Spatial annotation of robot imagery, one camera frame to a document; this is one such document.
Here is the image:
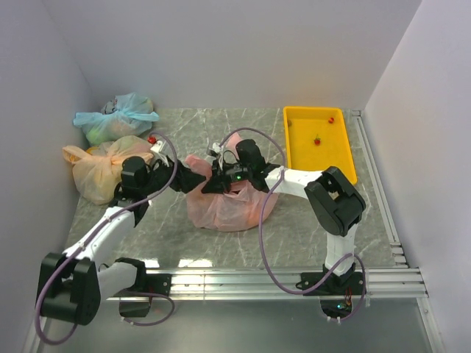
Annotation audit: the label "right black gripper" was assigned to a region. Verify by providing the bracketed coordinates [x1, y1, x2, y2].
[202, 158, 252, 195]

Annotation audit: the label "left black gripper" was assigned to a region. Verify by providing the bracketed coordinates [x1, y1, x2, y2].
[141, 153, 206, 196]

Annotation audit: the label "pink plastic bag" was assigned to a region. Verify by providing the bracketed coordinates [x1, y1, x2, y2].
[183, 132, 280, 232]

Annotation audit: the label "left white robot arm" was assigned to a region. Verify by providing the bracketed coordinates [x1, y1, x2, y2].
[36, 156, 205, 325]

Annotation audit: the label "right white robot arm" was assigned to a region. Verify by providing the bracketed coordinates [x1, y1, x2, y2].
[202, 139, 366, 294]

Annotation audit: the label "blue tied plastic bag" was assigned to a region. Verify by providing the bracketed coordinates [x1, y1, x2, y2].
[73, 93, 159, 146]

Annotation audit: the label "orange tied plastic bag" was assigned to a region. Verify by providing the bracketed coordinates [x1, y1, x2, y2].
[62, 135, 153, 205]

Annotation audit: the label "yellow plastic tray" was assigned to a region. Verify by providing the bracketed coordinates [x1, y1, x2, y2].
[283, 107, 358, 184]

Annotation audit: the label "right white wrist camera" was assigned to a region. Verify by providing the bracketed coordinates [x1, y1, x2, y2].
[206, 142, 224, 163]

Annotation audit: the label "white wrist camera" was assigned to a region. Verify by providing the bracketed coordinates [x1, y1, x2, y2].
[150, 140, 171, 160]
[206, 142, 224, 163]

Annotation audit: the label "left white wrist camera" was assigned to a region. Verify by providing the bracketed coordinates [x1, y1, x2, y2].
[150, 140, 171, 160]

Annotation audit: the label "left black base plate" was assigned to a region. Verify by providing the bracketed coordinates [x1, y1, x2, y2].
[118, 274, 172, 296]

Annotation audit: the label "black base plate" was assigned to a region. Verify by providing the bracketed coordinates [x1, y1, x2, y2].
[118, 274, 172, 296]
[295, 271, 367, 296]

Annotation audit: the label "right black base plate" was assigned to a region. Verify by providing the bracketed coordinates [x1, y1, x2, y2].
[295, 271, 367, 296]

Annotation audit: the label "aluminium front rail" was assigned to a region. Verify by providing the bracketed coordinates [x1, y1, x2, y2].
[91, 268, 428, 301]

